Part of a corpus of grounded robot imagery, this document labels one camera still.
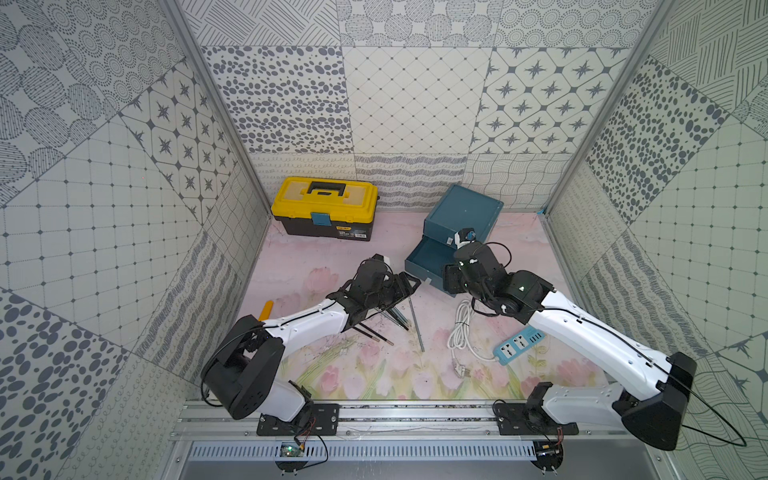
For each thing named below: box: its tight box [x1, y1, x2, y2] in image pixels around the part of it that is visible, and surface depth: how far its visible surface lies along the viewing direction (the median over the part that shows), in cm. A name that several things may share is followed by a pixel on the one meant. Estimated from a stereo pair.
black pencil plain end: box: [386, 307, 409, 331], surface depth 94 cm
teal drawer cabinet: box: [405, 184, 504, 265], surface depth 95 cm
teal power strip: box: [493, 328, 546, 366], surface depth 85 cm
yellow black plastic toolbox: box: [271, 177, 379, 241], surface depth 104 cm
